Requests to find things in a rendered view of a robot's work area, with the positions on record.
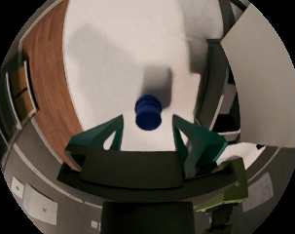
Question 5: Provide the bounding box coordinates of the large white panel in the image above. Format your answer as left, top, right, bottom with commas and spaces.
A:
194, 3, 295, 148

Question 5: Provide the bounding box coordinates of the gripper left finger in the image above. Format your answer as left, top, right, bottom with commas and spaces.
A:
68, 114, 125, 150

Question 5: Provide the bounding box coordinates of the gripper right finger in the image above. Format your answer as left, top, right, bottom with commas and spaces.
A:
171, 114, 228, 178

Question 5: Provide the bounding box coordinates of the blue plug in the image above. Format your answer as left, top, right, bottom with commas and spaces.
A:
134, 95, 163, 132

